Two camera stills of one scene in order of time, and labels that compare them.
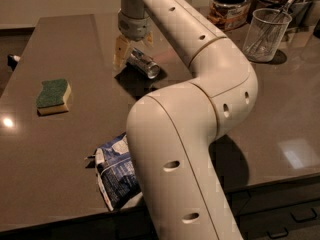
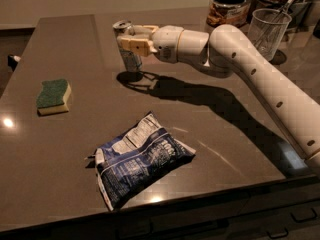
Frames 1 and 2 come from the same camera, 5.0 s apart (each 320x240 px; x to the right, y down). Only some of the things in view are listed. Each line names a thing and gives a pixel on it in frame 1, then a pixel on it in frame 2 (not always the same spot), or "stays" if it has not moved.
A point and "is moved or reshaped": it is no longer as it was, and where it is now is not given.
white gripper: x=134 y=27 -> x=167 y=43
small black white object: x=12 y=61 stays
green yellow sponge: x=50 y=99 stays
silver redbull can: x=144 y=63 is moved or reshaped
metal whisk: x=261 y=39 stays
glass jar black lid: x=229 y=8 stays
